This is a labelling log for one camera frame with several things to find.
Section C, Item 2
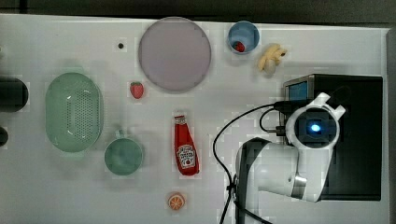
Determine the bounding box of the green mug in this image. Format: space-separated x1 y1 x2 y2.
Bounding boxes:
105 130 144 175

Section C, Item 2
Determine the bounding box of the round grey plate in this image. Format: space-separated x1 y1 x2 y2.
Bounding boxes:
138 17 211 92

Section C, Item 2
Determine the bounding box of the red ketchup bottle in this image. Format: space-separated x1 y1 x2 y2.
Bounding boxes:
174 115 199 176

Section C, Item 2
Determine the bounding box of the toy orange slice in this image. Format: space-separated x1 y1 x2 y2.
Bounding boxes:
167 192 186 211

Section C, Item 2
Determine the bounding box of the toy banana bunch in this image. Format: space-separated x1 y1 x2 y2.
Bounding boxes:
258 44 288 75

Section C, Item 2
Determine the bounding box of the black cylinder at table edge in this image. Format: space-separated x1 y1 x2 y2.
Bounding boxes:
0 77 29 113

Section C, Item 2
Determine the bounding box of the black cable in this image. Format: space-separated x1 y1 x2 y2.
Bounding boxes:
212 101 293 224

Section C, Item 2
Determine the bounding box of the red strawberry in cup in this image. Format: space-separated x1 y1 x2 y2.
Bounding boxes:
233 41 246 52

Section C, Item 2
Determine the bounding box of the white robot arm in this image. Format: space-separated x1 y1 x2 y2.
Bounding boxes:
234 92 346 224

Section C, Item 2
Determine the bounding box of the red toy strawberry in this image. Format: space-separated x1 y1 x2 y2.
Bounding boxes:
130 82 145 99

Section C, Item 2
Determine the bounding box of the blue cup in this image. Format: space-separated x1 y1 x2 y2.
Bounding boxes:
227 21 260 55

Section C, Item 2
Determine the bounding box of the black toaster oven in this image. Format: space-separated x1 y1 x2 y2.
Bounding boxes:
284 74 383 201

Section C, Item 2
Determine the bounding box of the green perforated colander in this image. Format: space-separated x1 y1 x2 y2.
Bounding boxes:
45 73 104 153

